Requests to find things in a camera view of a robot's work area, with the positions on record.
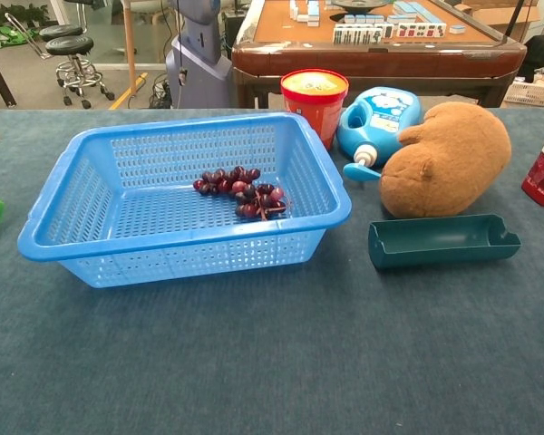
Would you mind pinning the brown capybara plush toy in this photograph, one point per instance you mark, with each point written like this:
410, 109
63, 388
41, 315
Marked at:
449, 167

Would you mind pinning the long blue-backed tile row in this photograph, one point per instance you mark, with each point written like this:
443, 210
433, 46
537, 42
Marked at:
414, 11

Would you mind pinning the wooden post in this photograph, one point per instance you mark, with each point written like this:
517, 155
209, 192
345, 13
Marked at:
130, 41

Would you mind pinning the red instant noodle cup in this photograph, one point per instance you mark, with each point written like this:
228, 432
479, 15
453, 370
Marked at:
315, 109

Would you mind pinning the blue pump bottle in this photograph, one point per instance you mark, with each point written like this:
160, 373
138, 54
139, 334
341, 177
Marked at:
381, 118

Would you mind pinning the white mesh basket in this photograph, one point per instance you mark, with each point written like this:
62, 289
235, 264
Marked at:
532, 94

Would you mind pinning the green potted plants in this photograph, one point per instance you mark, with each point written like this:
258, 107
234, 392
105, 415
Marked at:
13, 13

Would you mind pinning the brown mahjong table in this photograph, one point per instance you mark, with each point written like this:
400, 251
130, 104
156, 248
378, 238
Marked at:
390, 61

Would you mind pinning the teal plastic trough tray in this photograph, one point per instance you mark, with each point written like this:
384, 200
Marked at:
435, 249

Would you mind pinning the blue-backed mahjong tile row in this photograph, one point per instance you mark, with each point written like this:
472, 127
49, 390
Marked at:
365, 18

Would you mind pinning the single blue-backed mahjong tile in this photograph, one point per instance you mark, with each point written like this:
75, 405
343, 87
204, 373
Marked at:
457, 29

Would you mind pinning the blue-backed mahjong tile stack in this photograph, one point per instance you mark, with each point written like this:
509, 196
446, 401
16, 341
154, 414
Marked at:
304, 11

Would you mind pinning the red-faced mahjong tile row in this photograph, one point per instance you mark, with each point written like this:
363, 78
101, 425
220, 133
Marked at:
419, 31

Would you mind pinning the green-faced mahjong tile row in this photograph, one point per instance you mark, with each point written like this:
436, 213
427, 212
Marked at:
360, 34

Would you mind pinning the blue plastic mesh basket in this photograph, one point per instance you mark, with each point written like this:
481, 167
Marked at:
186, 244

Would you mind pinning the black round stool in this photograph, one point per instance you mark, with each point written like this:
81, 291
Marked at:
60, 31
70, 45

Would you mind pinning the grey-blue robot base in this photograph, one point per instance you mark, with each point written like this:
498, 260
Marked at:
199, 63

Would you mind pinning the purple grape bunch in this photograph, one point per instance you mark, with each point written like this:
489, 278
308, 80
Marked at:
249, 195

